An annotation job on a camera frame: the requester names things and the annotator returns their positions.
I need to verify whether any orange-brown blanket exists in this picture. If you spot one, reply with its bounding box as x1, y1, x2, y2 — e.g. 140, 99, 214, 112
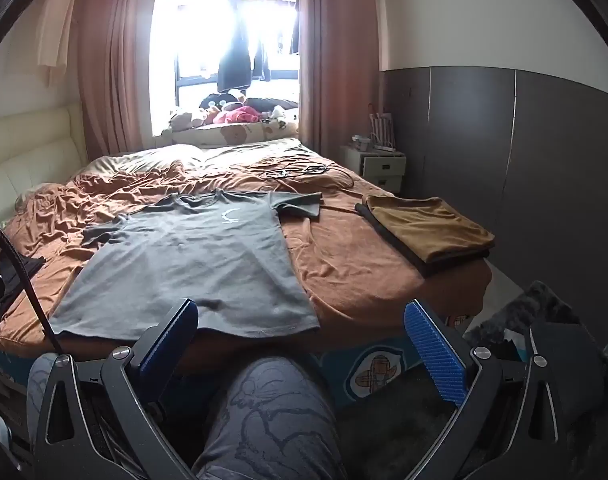
0, 152, 492, 361

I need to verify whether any small dark hanging garment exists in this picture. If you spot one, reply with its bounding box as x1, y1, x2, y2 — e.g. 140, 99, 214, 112
254, 35, 272, 83

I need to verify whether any pile of plush toys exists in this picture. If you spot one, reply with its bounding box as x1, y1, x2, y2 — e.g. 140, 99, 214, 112
169, 92, 300, 131

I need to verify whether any black printed bag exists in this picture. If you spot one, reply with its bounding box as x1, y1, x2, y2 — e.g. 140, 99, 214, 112
0, 255, 47, 331

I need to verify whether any window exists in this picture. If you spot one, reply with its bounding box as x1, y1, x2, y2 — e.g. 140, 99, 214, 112
151, 0, 301, 136

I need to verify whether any grey t-shirt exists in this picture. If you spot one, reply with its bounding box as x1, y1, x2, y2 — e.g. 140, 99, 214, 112
49, 189, 324, 338

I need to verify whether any person's leg in patterned pants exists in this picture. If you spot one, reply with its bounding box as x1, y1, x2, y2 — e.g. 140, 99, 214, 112
191, 355, 347, 480

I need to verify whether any cream hanging cloth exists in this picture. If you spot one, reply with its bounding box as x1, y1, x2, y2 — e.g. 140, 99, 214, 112
36, 0, 80, 86

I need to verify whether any bear print pillow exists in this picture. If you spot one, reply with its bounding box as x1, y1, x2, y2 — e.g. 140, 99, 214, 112
161, 121, 301, 148

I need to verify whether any thin black cable with frames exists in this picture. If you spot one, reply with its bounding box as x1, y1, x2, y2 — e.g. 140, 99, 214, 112
264, 162, 357, 186

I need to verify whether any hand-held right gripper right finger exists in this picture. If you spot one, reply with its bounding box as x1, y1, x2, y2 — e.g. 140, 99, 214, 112
403, 298, 570, 480

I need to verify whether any thick black gripper cable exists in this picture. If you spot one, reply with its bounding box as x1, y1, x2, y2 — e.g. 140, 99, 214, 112
0, 211, 65, 356

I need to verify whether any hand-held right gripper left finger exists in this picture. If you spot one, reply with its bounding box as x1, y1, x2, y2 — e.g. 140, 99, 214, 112
28, 298, 201, 480

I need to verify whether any beige bed sheet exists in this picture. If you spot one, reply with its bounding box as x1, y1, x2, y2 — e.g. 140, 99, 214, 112
89, 137, 315, 171

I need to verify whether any large dark hanging garment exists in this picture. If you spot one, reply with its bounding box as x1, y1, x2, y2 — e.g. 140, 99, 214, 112
216, 0, 252, 93

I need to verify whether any dark shaggy rug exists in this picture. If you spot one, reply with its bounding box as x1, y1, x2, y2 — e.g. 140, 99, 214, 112
336, 280, 608, 480

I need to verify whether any folded black garment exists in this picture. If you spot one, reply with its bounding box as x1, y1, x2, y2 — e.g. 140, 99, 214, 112
355, 202, 495, 278

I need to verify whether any pink curtain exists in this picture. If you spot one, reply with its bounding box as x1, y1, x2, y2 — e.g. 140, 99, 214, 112
298, 0, 385, 161
76, 0, 160, 161

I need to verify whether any white nightstand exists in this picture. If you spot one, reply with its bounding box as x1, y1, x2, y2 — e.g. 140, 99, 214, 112
340, 144, 407, 195

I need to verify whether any blue cartoon bed sheet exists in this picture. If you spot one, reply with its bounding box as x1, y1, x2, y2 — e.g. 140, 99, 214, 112
0, 310, 465, 401

